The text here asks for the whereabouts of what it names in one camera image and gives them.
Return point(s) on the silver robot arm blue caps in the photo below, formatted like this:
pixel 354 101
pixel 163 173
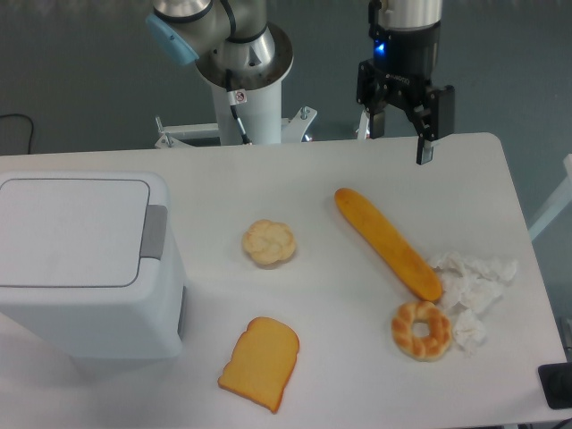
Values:
pixel 244 58

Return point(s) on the braided ring doughnut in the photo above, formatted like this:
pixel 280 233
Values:
pixel 421 330

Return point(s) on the long orange baguette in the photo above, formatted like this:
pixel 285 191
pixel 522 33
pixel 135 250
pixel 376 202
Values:
pixel 389 244

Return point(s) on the black device table corner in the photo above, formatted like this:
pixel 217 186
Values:
pixel 556 383

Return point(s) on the crumpled white tissue large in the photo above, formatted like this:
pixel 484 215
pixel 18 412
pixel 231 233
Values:
pixel 471 282

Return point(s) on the white frame right edge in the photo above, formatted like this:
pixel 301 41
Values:
pixel 556 202

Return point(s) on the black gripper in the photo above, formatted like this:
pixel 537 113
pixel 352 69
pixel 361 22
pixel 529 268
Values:
pixel 399 74

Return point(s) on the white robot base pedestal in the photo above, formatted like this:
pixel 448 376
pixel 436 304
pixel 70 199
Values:
pixel 243 117

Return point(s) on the crumpled white tissue small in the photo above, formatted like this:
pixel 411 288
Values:
pixel 468 332

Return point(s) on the white trash can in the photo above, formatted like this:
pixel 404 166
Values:
pixel 140 320

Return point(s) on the round braided bread bun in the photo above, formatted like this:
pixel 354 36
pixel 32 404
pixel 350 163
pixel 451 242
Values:
pixel 268 243

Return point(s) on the orange toast slice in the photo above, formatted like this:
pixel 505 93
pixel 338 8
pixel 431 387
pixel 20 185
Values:
pixel 262 363

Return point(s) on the grey trash can push button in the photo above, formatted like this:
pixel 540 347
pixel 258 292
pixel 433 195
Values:
pixel 154 232

